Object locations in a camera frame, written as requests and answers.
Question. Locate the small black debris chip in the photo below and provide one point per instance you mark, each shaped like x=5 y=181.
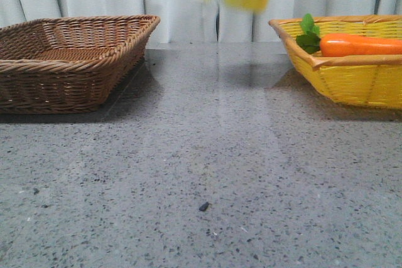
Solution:
x=204 y=207

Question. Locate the brown wicker basket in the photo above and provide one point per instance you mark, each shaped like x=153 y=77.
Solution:
x=69 y=65

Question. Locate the orange toy carrot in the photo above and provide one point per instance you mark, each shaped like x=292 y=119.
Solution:
x=342 y=44

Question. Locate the yellow woven basket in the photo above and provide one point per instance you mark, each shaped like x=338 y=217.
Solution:
x=369 y=81

